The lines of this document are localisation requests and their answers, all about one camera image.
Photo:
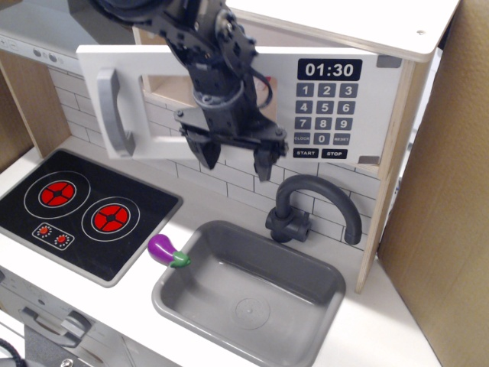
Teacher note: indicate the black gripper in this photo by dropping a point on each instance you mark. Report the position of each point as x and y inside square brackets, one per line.
[239, 124]

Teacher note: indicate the white microwave door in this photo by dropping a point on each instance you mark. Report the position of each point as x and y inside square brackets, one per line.
[333, 103]

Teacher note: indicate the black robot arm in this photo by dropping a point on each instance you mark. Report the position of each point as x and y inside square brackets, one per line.
[208, 41]

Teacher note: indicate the wooden toy microwave cabinet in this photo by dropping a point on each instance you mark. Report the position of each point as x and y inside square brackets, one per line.
[410, 30]

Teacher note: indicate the red white toy food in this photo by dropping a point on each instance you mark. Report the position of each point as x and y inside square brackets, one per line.
[261, 85]

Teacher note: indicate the dark grey toy faucet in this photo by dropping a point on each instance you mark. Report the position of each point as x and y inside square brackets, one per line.
[290, 219]

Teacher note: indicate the purple toy eggplant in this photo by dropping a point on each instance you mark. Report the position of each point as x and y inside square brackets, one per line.
[162, 250]

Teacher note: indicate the grey plastic sink basin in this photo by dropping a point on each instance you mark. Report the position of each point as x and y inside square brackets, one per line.
[261, 300]

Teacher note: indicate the black toy stovetop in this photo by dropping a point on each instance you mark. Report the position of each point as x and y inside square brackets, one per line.
[84, 216]

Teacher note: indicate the brown cardboard panel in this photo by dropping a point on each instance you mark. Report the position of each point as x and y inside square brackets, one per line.
[435, 245]

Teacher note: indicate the grey range hood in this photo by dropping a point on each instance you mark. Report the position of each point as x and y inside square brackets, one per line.
[50, 31]

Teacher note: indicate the grey toy oven front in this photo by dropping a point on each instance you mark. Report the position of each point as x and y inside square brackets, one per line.
[84, 336]

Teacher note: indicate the grey microwave door handle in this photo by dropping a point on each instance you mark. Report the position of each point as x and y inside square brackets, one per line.
[121, 141]

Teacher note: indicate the grey oven door handle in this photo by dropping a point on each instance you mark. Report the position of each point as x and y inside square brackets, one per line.
[67, 332]

